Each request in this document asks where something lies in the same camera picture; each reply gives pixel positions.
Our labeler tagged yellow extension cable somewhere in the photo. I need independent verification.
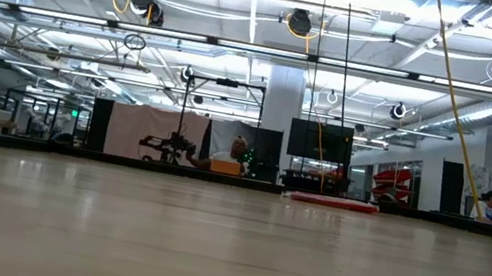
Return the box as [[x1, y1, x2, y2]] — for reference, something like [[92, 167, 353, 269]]
[[396, 0, 492, 223]]

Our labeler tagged black gantry frame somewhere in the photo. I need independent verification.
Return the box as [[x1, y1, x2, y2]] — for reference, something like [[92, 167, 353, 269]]
[[169, 71, 269, 181]]

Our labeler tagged beige curtain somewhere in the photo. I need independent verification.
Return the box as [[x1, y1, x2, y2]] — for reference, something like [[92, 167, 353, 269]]
[[102, 98, 213, 171]]

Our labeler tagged long ceiling light strip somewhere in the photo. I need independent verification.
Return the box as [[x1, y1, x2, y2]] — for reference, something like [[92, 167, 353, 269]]
[[0, 0, 492, 96]]

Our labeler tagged white patterned cloth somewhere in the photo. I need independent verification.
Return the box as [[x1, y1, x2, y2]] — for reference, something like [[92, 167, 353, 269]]
[[461, 163, 492, 203]]

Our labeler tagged black monitor screen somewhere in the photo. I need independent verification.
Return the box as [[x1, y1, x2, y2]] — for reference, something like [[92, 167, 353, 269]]
[[285, 117, 357, 167]]

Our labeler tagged red white striped panel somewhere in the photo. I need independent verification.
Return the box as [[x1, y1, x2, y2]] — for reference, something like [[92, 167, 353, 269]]
[[369, 163, 417, 205]]

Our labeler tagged red popcorn bag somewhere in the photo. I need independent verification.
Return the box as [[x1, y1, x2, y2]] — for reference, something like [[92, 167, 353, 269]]
[[279, 187, 381, 217]]

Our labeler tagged white pillar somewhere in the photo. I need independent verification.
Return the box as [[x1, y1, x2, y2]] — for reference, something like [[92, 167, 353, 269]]
[[251, 63, 311, 187]]

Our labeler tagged black partition panel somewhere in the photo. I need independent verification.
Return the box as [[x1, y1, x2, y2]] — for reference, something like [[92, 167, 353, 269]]
[[85, 96, 116, 154]]

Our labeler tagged orange box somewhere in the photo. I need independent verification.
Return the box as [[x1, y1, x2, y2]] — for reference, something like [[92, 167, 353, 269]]
[[208, 158, 242, 177]]

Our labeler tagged grey curtain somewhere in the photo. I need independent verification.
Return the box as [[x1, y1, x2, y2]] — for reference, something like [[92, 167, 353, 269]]
[[204, 116, 259, 170]]

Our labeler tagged small ceiling cable reel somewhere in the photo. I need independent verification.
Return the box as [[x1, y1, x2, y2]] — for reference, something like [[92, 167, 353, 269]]
[[388, 100, 409, 122], [178, 63, 198, 86]]

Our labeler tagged thin yellow hanging cable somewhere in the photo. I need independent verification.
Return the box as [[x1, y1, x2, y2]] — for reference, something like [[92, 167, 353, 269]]
[[277, 14, 354, 194]]

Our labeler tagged black door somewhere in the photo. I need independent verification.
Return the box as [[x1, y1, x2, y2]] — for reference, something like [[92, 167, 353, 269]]
[[434, 160, 469, 216]]

